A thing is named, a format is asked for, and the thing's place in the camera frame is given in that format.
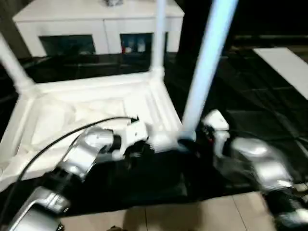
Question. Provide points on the white plastic table leg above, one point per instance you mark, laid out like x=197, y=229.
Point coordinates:
x=158, y=36
x=14, y=67
x=207, y=60

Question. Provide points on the white plastic table top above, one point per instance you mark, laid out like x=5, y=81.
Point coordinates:
x=72, y=101

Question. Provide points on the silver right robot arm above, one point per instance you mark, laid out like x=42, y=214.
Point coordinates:
x=264, y=163

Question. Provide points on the black mat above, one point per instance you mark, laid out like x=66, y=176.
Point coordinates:
x=252, y=101

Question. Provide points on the small red white figure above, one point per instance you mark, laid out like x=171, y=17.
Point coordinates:
x=127, y=48

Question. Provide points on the white jar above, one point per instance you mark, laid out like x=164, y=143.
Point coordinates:
x=141, y=47

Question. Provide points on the white sheet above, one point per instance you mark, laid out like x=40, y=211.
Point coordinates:
x=284, y=67

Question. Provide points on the white cabinet with glass doors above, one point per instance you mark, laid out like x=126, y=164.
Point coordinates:
x=72, y=24

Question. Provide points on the grey crumpled bundle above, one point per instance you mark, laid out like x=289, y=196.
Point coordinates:
x=113, y=2

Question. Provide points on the grey curtain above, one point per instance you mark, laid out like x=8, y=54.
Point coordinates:
x=9, y=24

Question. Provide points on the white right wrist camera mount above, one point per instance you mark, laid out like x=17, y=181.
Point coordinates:
x=217, y=125

